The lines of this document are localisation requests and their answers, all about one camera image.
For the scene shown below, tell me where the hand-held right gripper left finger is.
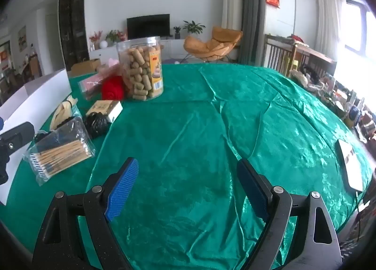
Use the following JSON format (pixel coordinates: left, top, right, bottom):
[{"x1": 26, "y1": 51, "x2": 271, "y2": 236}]
[{"x1": 32, "y1": 157, "x2": 139, "y2": 270}]

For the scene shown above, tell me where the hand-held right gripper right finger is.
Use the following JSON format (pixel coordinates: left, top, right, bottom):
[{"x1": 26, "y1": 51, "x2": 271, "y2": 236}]
[{"x1": 236, "y1": 158, "x2": 344, "y2": 270}]

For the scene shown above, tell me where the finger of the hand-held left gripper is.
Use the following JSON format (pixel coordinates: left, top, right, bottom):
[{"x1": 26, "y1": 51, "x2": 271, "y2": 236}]
[{"x1": 0, "y1": 121, "x2": 35, "y2": 157}]

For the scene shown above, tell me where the cotton swab bag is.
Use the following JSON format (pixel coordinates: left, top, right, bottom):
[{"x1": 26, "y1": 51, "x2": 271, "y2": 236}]
[{"x1": 23, "y1": 117, "x2": 96, "y2": 187}]

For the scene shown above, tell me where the black mesh scrunchie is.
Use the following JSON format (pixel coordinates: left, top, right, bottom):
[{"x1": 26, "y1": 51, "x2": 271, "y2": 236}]
[{"x1": 83, "y1": 111, "x2": 110, "y2": 140}]

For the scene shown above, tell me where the pink packet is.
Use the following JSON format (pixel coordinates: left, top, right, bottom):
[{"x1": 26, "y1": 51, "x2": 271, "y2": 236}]
[{"x1": 78, "y1": 72, "x2": 118, "y2": 101}]

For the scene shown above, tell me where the red yarn ball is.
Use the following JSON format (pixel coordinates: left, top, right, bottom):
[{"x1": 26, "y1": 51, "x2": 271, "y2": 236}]
[{"x1": 101, "y1": 75, "x2": 127, "y2": 101}]

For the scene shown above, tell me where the beige packet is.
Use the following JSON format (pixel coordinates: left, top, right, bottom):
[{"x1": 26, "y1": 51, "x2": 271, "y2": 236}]
[{"x1": 49, "y1": 95, "x2": 79, "y2": 129}]

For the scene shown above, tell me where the small brown and white box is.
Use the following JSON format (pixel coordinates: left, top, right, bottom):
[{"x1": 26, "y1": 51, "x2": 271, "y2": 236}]
[{"x1": 86, "y1": 100, "x2": 123, "y2": 122}]

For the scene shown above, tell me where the green satin tablecloth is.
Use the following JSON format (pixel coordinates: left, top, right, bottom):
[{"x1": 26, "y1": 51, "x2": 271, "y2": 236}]
[{"x1": 0, "y1": 63, "x2": 375, "y2": 270}]

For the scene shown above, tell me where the cardboard box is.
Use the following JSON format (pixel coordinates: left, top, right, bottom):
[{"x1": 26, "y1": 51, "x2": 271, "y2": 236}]
[{"x1": 71, "y1": 59, "x2": 101, "y2": 76}]

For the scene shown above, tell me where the white tablet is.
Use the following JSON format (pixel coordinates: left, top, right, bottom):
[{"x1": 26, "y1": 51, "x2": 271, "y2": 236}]
[{"x1": 335, "y1": 139, "x2": 365, "y2": 193}]

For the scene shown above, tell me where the clear plastic snack jar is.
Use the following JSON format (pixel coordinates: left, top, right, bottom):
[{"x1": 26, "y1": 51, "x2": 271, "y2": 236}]
[{"x1": 117, "y1": 36, "x2": 164, "y2": 101}]

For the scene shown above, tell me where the red flower bouquet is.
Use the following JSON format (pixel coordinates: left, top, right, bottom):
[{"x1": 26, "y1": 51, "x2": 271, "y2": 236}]
[{"x1": 89, "y1": 31, "x2": 103, "y2": 51}]

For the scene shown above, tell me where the dark tall cabinet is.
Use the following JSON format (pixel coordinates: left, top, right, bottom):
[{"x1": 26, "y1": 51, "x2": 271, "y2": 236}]
[{"x1": 59, "y1": 0, "x2": 90, "y2": 71}]

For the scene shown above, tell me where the cluttered side shelf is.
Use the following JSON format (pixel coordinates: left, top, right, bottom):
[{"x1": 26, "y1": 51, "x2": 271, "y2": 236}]
[{"x1": 289, "y1": 66, "x2": 376, "y2": 143}]

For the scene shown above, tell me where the potted plant with red flowers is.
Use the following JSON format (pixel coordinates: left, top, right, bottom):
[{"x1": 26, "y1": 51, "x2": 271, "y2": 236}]
[{"x1": 105, "y1": 29, "x2": 127, "y2": 46}]

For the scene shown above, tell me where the white television cabinet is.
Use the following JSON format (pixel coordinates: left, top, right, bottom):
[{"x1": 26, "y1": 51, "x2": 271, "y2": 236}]
[{"x1": 90, "y1": 39, "x2": 188, "y2": 59}]

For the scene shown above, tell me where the orange lounge chair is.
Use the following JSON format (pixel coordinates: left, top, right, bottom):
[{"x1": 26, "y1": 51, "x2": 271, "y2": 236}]
[{"x1": 184, "y1": 26, "x2": 243, "y2": 63}]

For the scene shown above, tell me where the black television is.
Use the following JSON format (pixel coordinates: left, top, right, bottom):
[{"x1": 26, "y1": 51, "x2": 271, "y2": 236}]
[{"x1": 127, "y1": 14, "x2": 170, "y2": 40}]

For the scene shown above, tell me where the large green potted plant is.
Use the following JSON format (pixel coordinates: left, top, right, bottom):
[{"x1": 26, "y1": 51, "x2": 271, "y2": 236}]
[{"x1": 183, "y1": 20, "x2": 206, "y2": 35}]

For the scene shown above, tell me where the grey curtain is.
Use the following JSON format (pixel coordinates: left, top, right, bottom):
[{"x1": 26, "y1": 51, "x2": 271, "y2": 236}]
[{"x1": 236, "y1": 0, "x2": 266, "y2": 65}]

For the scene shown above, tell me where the white standing air conditioner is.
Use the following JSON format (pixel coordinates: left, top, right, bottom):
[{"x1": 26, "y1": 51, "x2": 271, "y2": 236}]
[{"x1": 222, "y1": 0, "x2": 243, "y2": 35}]

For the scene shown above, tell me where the white curtain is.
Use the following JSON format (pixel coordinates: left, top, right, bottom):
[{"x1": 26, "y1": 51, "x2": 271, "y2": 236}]
[{"x1": 316, "y1": 0, "x2": 348, "y2": 63}]

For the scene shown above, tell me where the window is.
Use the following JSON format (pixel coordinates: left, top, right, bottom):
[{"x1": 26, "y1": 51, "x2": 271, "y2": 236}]
[{"x1": 344, "y1": 0, "x2": 376, "y2": 62}]

